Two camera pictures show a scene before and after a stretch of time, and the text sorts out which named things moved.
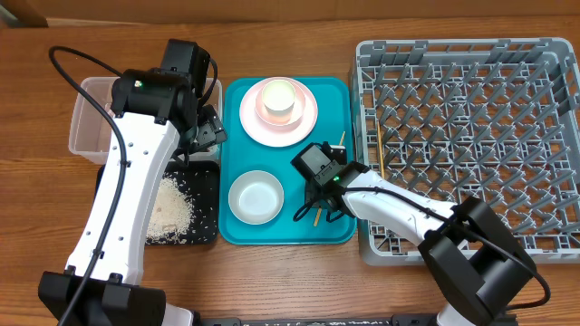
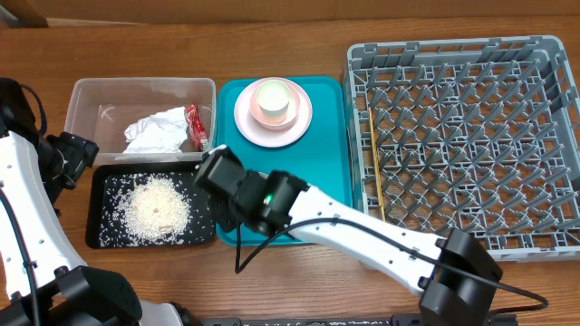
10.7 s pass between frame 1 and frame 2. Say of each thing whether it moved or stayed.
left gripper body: moved
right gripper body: moved
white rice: stayed
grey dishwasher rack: stayed
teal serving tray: stayed
